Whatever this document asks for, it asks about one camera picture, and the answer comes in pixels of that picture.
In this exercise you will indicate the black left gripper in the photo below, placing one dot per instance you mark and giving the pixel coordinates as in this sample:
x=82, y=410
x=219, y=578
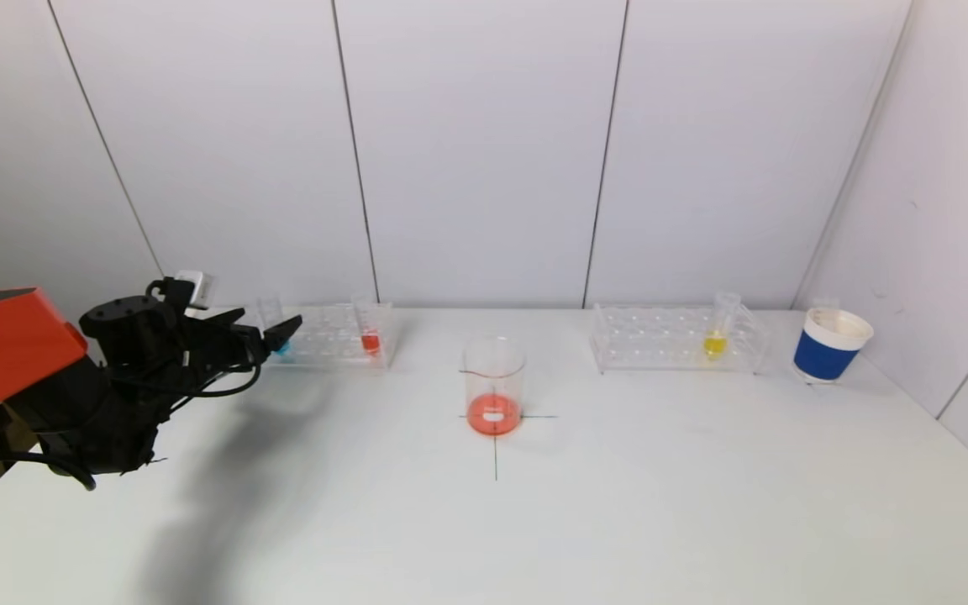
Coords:
x=238, y=338

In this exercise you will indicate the blue pigment test tube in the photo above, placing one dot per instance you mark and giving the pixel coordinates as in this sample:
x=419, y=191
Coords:
x=270, y=307

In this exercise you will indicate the red pigment test tube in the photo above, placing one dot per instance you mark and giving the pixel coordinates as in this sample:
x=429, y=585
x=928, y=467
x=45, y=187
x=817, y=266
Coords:
x=825, y=304

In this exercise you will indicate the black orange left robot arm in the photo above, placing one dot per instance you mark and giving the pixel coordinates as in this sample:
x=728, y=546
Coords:
x=5, y=353

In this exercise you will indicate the clear acrylic test tube rack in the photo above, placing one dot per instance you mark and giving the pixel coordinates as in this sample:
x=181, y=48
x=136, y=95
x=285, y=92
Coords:
x=333, y=336
x=669, y=340

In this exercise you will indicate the orange pigment test tube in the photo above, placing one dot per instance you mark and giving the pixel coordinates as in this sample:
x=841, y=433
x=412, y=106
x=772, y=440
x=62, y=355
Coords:
x=371, y=343

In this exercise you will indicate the clear glass beaker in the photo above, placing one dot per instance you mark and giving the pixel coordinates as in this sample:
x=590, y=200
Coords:
x=494, y=395

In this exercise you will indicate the yellow pigment test tube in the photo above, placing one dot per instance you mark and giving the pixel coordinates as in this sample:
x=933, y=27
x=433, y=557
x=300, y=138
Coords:
x=712, y=344

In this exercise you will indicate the blue white paper cup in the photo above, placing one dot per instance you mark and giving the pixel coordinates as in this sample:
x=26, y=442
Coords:
x=824, y=357

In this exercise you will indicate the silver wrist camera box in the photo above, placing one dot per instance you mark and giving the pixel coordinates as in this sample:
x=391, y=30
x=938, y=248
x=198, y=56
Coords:
x=198, y=281

